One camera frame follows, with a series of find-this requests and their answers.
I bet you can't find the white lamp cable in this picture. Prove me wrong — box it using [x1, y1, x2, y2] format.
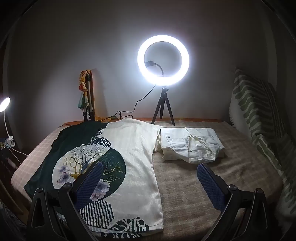
[10, 147, 28, 157]

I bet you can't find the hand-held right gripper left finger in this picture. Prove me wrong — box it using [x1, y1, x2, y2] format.
[26, 161, 104, 241]

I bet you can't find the round ring light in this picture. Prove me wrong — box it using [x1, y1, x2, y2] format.
[137, 35, 190, 85]

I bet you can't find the beige plaid blanket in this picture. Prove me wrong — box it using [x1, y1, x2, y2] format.
[10, 120, 284, 241]

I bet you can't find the folded white shirt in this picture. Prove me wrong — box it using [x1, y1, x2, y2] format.
[154, 127, 226, 164]

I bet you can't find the black power cable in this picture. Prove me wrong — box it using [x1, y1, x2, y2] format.
[58, 84, 157, 128]

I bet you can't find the colourful patterned cloth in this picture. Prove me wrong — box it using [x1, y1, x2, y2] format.
[77, 71, 92, 109]

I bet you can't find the white clip desk lamp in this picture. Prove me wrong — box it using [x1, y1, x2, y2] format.
[0, 97, 16, 149]

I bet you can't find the folded silver tripod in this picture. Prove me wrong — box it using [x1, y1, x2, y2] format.
[83, 72, 96, 121]

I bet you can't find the green striped white pillow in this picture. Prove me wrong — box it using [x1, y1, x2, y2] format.
[229, 68, 296, 223]

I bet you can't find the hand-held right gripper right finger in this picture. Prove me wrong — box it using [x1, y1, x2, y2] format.
[196, 163, 270, 241]

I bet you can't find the cream green tree print t-shirt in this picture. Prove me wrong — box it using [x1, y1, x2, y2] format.
[24, 118, 164, 238]

